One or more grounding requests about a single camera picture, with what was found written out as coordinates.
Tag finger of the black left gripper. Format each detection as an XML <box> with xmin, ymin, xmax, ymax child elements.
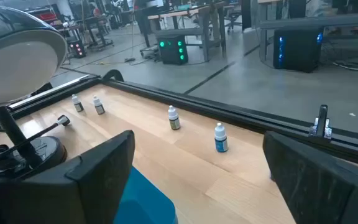
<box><xmin>29</xmin><ymin>82</ymin><xmax>55</xmax><ymax>98</ymax></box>

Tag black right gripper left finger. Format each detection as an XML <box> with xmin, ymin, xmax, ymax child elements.
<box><xmin>0</xmin><ymin>129</ymin><xmax>135</xmax><ymax>224</ymax></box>

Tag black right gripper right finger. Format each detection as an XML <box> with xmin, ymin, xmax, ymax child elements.
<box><xmin>262</xmin><ymin>130</ymin><xmax>358</xmax><ymax>224</ymax></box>

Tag small dropper bottle white cap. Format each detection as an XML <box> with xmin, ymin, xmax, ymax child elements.
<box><xmin>92</xmin><ymin>95</ymin><xmax>106</xmax><ymax>115</ymax></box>
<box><xmin>71</xmin><ymin>94</ymin><xmax>85</xmax><ymax>113</ymax></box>

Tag small blue dropper bottle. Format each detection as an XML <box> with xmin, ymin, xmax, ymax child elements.
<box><xmin>214</xmin><ymin>122</ymin><xmax>229</xmax><ymax>153</ymax></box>

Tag black desk lamp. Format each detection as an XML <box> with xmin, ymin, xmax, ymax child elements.
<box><xmin>0</xmin><ymin>3</ymin><xmax>69</xmax><ymax>181</ymax></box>

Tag black computer red lights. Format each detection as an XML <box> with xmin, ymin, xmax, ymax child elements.
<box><xmin>68</xmin><ymin>39</ymin><xmax>86</xmax><ymax>59</ymax></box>

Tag teal plastic bin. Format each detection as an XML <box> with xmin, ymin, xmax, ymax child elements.
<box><xmin>113</xmin><ymin>166</ymin><xmax>178</xmax><ymax>224</ymax></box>

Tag black computer green lights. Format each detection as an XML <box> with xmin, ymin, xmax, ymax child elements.
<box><xmin>156</xmin><ymin>33</ymin><xmax>190</xmax><ymax>65</ymax></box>

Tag black computer blue lights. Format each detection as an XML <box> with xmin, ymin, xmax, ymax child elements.
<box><xmin>273</xmin><ymin>27</ymin><xmax>324</xmax><ymax>73</ymax></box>

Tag wooden top workbench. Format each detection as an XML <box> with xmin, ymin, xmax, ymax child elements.
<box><xmin>134</xmin><ymin>1</ymin><xmax>228</xmax><ymax>62</ymax></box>

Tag grey workbench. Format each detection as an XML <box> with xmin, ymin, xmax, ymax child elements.
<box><xmin>258</xmin><ymin>12</ymin><xmax>358</xmax><ymax>68</ymax></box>

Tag black office chair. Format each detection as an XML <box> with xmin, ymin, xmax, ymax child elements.
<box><xmin>225</xmin><ymin>4</ymin><xmax>244</xmax><ymax>34</ymax></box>

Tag black lamp cable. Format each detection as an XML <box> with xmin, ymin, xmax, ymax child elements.
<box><xmin>0</xmin><ymin>114</ymin><xmax>71</xmax><ymax>175</ymax></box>

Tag black frame clamp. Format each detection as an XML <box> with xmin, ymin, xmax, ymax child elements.
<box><xmin>101</xmin><ymin>68</ymin><xmax>126</xmax><ymax>83</ymax></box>
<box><xmin>308</xmin><ymin>105</ymin><xmax>333</xmax><ymax>140</ymax></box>

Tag black aluminium table frame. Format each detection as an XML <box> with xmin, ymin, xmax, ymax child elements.
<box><xmin>0</xmin><ymin>73</ymin><xmax>358</xmax><ymax>170</ymax></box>

